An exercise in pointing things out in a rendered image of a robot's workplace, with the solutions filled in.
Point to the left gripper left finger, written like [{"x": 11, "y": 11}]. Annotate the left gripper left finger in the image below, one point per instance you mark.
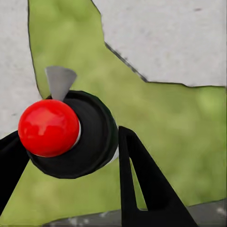
[{"x": 13, "y": 161}]

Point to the insectifuge atomizer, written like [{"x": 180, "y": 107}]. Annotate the insectifuge atomizer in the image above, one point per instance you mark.
[{"x": 71, "y": 133}]

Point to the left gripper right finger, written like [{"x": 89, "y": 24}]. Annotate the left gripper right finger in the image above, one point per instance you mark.
[{"x": 165, "y": 209}]

